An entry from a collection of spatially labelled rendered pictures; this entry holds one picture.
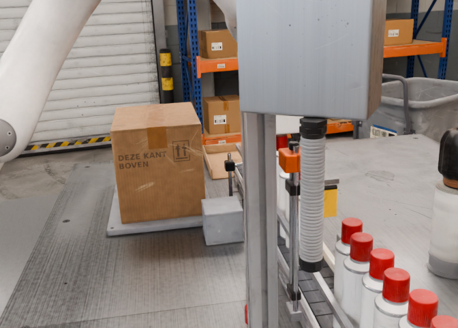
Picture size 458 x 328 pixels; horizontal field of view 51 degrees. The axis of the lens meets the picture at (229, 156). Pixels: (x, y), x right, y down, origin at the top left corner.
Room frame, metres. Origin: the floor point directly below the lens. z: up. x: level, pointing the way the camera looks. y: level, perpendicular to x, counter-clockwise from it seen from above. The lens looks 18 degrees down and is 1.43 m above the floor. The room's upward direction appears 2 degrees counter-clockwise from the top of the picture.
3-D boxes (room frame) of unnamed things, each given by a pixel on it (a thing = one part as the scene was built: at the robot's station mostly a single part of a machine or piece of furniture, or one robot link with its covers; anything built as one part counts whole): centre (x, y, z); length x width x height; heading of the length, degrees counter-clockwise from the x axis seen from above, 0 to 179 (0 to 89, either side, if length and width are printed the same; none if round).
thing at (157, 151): (1.37, 0.21, 0.99); 0.30 x 0.24 x 0.27; 9
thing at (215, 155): (1.74, -0.04, 0.85); 0.30 x 0.26 x 0.04; 8
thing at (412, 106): (3.23, -1.30, 0.48); 0.89 x 0.63 x 0.96; 124
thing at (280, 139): (1.13, -0.13, 1.01); 0.05 x 0.05 x 0.20
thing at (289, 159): (0.74, -0.14, 1.05); 0.10 x 0.04 x 0.33; 98
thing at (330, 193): (0.75, -0.17, 1.09); 0.03 x 0.01 x 0.06; 98
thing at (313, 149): (0.58, -0.11, 1.18); 0.04 x 0.04 x 0.21
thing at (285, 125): (1.13, -0.13, 1.17); 0.10 x 0.07 x 0.11; 98
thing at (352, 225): (0.69, -0.19, 0.98); 0.05 x 0.05 x 0.20
